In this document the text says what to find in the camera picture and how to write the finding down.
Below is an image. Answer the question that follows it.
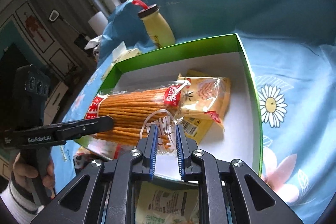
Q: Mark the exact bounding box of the yellow tissue pack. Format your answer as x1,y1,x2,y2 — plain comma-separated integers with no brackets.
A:
101,42,142,83

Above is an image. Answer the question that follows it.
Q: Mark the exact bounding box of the crumpled grey white cloth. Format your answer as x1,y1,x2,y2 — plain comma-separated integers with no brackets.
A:
85,34,103,57

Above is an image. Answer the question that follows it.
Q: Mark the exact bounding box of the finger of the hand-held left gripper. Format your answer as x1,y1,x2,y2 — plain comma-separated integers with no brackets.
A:
54,115,114,141

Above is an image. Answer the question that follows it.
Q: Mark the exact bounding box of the white paper roll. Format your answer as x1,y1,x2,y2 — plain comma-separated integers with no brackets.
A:
88,11,109,37

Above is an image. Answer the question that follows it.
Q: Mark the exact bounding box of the green white snack packet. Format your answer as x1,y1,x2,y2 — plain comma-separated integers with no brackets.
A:
135,182,200,224

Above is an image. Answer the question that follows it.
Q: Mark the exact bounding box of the white stick gadget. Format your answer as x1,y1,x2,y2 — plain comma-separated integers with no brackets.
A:
49,10,87,38

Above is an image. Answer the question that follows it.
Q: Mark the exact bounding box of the yellow cracker packet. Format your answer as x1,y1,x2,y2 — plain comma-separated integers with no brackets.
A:
176,70,231,145

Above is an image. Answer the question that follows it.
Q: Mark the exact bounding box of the panda print snack packet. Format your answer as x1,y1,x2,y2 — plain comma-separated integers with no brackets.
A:
72,147,116,174

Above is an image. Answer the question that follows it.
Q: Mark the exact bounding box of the cabinet with drawings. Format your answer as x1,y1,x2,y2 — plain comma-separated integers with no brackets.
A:
0,0,87,109

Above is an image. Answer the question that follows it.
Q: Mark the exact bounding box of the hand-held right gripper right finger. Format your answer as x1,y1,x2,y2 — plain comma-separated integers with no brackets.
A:
175,124,302,224

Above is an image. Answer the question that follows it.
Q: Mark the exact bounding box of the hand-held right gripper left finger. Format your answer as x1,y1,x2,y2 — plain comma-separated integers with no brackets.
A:
30,123,159,224

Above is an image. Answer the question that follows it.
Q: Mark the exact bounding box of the yellow bear print bottle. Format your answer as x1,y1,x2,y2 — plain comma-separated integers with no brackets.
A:
132,0,176,49

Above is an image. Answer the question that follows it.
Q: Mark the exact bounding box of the person's left hand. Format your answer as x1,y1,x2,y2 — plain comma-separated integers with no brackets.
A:
11,153,56,197

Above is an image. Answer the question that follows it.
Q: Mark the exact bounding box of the green cardboard box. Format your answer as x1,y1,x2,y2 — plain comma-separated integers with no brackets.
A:
73,33,263,182

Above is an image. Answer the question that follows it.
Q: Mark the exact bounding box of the biscuit sticks packet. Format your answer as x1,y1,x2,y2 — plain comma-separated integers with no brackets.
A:
84,81,191,156

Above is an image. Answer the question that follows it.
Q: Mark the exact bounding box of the blue floral blanket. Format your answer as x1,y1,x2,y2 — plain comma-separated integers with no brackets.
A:
51,0,336,216

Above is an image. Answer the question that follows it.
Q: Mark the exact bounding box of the person's left forearm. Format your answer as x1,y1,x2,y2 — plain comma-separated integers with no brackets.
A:
0,179,44,222

